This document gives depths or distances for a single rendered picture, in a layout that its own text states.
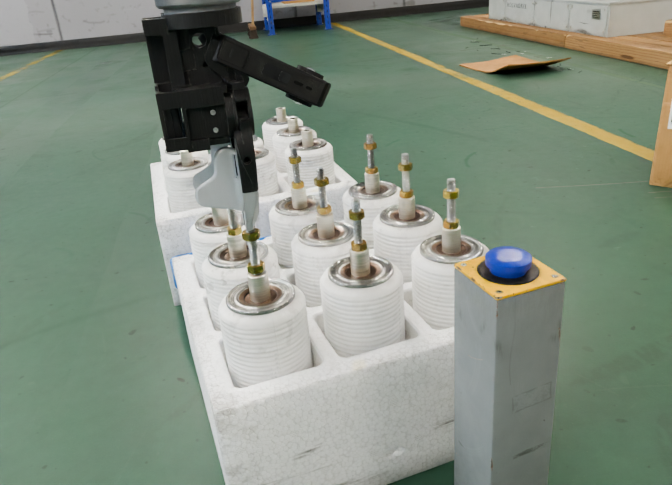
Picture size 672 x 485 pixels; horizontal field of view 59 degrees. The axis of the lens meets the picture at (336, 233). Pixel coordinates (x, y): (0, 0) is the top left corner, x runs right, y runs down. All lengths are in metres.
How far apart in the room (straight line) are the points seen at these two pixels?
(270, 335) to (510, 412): 0.25
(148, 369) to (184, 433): 0.18
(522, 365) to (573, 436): 0.31
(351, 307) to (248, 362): 0.12
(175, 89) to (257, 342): 0.26
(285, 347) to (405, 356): 0.13
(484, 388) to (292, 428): 0.21
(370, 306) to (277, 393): 0.13
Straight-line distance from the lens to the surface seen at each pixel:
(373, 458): 0.74
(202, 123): 0.56
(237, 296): 0.66
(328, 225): 0.77
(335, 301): 0.66
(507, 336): 0.54
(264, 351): 0.64
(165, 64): 0.58
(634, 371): 0.99
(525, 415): 0.61
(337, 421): 0.68
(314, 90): 0.58
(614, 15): 3.81
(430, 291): 0.71
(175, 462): 0.86
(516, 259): 0.54
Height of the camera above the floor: 0.57
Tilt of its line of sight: 24 degrees down
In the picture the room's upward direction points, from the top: 5 degrees counter-clockwise
